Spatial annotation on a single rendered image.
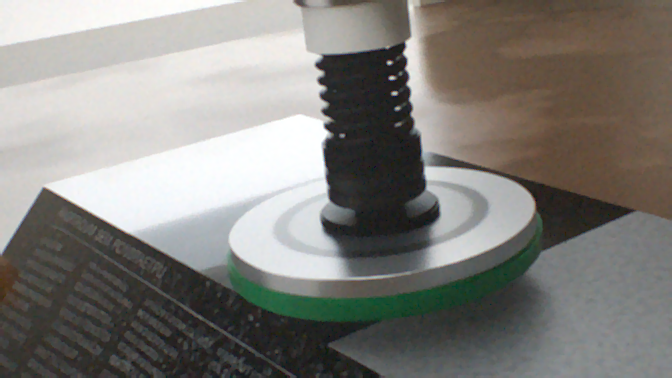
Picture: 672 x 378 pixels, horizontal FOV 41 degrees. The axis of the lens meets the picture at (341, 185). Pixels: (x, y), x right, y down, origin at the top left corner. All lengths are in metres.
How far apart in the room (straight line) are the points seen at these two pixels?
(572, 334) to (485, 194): 0.13
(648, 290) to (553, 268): 0.07
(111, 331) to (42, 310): 0.14
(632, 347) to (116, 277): 0.47
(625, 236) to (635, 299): 0.11
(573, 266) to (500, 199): 0.07
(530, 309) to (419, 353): 0.09
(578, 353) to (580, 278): 0.10
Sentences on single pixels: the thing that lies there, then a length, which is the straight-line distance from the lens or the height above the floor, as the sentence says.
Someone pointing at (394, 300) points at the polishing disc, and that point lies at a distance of 0.54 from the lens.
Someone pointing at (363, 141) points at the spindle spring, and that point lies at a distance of 0.59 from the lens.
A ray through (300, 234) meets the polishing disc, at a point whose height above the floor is 0.91.
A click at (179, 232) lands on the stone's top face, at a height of 0.85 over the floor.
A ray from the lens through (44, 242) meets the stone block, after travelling 1.01.
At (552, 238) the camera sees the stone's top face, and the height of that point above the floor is 0.85.
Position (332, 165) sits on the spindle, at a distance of 0.60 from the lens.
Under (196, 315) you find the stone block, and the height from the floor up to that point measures 0.83.
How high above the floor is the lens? 1.12
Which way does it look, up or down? 18 degrees down
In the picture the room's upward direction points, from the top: 8 degrees counter-clockwise
